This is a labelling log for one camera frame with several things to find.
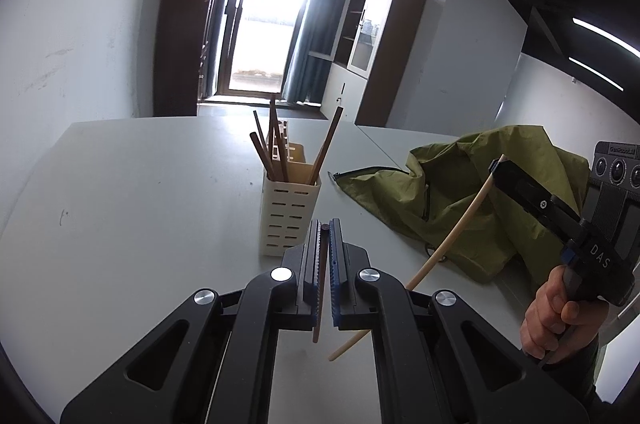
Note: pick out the brown chopstick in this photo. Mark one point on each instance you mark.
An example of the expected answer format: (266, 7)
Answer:
(318, 331)
(261, 157)
(264, 139)
(326, 144)
(277, 139)

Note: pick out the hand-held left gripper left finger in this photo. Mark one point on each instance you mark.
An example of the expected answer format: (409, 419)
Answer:
(315, 274)

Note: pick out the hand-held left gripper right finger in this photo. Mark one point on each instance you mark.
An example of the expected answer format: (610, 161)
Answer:
(336, 274)

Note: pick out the light wooden chopstick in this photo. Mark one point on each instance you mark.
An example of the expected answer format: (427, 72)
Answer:
(452, 244)

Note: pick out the person's right hand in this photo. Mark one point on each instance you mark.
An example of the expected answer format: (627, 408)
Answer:
(537, 324)

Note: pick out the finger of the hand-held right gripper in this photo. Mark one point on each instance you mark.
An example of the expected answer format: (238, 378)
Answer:
(530, 194)

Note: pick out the glass balcony door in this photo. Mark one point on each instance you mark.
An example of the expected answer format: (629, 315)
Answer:
(270, 14)

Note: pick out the brown wooden wardrobe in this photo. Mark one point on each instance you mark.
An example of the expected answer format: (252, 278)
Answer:
(180, 29)

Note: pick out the ceiling strip light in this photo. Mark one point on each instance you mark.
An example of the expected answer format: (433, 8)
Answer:
(607, 35)
(597, 74)

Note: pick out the cream slotted utensil holder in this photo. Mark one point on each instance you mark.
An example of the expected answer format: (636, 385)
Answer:
(287, 214)

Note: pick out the dark blue curtain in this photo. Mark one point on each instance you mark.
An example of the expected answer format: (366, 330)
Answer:
(320, 54)

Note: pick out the person's right forearm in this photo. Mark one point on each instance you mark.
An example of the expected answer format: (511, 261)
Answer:
(595, 369)

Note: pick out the brown cabinet with glass doors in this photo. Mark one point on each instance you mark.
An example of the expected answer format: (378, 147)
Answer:
(395, 69)

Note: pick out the olive green jacket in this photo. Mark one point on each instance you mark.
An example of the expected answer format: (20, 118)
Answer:
(450, 184)

